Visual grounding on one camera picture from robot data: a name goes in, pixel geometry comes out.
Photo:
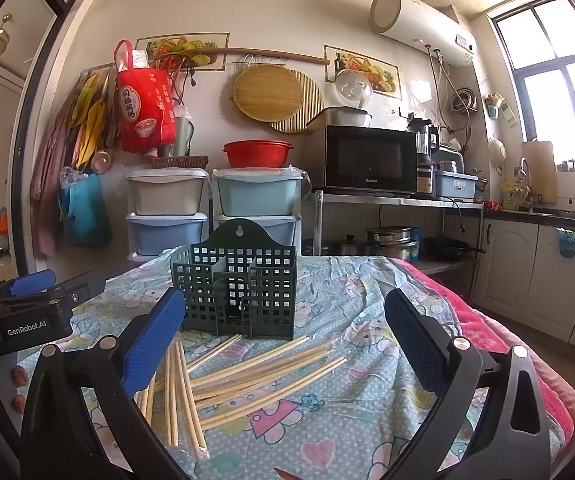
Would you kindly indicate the round wooden board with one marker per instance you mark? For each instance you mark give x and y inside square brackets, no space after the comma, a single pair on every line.
[267,93]

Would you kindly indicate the kitchen window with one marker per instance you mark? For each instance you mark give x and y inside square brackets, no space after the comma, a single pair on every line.
[539,41]

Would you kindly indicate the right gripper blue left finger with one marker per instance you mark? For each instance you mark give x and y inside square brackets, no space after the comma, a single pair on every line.
[59,440]

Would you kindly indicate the white round plastic cover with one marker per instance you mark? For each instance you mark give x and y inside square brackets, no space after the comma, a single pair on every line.
[353,87]

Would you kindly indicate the blue plastic tray box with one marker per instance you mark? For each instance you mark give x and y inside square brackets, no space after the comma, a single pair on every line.
[453,185]

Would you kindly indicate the food picture wall tile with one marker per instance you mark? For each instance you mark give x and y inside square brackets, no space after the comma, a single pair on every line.
[384,77]

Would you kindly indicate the dark green utensil basket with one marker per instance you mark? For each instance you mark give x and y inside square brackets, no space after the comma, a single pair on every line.
[239,281]

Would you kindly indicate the light blue storage drawer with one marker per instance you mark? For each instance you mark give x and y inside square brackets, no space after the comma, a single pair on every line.
[258,192]

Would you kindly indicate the steel pot on microwave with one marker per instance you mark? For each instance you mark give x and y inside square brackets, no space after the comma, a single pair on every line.
[340,116]

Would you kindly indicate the long wooden chopstick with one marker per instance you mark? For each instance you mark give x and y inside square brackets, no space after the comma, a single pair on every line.
[244,365]

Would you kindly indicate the blue lower left drawer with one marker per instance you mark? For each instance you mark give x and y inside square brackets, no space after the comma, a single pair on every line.
[149,234]

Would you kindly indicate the white storage drawer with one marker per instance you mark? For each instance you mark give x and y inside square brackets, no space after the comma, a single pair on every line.
[169,191]

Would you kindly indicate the hanging yellow cloths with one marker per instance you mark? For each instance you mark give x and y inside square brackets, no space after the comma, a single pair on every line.
[93,122]

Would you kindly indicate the red plastic basin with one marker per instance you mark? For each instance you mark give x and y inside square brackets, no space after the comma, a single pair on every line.
[258,153]

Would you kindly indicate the white kitchen cabinets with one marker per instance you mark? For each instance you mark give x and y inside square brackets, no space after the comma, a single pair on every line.
[527,274]

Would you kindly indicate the red shopping bag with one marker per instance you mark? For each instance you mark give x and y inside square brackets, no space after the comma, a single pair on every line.
[147,117]

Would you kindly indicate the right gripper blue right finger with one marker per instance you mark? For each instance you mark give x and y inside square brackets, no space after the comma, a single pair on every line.
[511,438]

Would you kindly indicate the white water heater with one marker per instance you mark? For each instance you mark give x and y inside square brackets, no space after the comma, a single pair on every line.
[418,25]

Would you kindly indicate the black blender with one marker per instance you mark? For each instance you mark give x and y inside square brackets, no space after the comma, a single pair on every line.
[426,137]

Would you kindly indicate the long wooden rolling pin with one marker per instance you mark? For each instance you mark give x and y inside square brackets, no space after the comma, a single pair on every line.
[290,56]

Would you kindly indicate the cartoon print blue tablecloth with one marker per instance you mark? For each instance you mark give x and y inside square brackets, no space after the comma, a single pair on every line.
[351,423]

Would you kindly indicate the black frying pan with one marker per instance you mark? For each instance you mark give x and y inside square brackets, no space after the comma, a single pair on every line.
[449,249]

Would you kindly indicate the left hand red nails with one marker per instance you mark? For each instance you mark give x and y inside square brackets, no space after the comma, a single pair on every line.
[20,380]

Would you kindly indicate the stacked steel pots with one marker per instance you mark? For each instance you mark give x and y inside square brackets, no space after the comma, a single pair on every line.
[392,242]

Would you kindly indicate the round woven mat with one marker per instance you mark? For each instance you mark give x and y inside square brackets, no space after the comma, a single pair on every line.
[312,105]

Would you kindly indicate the fruit picture wall tile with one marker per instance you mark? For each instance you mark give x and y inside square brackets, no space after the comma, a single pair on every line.
[186,41]

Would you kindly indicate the black microwave oven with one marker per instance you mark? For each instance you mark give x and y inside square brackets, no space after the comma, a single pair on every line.
[361,159]

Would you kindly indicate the teal hanging bag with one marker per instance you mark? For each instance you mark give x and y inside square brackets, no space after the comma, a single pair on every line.
[85,222]

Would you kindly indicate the blue lower right drawer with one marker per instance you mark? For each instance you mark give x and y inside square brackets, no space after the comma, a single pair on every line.
[284,230]

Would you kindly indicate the woven wicker basket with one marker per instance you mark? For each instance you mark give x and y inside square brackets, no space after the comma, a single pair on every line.
[186,162]

